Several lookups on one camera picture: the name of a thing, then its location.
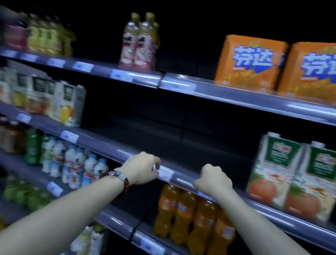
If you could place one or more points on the person's right hand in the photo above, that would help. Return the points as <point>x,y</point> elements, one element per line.
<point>213,180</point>

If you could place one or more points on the person's left hand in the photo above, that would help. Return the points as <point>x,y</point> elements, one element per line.
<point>140,168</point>

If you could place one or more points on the person's right forearm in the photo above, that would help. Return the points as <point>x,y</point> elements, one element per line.
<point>278,246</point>

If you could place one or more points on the person's left forearm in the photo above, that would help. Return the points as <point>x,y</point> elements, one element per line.
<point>52,224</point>

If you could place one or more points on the red label juice bottle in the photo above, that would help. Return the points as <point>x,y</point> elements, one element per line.
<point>16,33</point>

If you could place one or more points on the row of orange soda bottles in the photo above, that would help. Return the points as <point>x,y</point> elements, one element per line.
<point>196,224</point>

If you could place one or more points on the row of white drink bottles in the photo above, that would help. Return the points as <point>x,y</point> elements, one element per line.
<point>75,163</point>

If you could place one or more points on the white yellow label bottles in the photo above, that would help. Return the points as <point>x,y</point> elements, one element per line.
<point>89,244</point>

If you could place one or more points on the green drink bottles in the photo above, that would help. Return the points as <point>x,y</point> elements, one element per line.
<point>33,146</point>

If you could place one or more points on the row of small green bottles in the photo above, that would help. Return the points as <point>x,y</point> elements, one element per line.
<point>25,194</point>

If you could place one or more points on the orange soda multipack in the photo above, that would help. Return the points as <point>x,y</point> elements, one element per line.
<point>327,75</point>
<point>250,65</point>

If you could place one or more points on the brown packaged drinks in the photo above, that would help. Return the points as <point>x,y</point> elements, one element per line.
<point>9,138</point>

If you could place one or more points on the row of yellow drink bottles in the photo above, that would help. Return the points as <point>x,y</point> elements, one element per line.
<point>47,36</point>

